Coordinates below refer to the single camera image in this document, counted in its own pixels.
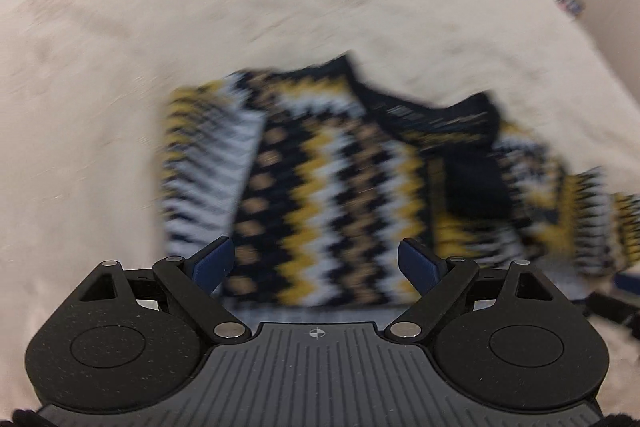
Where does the navy yellow patterned knit sweater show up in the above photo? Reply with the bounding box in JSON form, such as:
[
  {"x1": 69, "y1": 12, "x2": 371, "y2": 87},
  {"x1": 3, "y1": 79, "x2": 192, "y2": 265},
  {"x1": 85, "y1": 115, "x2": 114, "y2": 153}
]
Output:
[{"x1": 162, "y1": 56, "x2": 639, "y2": 307}]

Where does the cream bed cover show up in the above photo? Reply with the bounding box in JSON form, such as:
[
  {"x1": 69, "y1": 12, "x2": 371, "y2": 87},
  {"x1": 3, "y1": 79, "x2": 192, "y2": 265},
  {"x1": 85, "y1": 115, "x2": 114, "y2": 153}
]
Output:
[{"x1": 1, "y1": 0, "x2": 639, "y2": 415}]

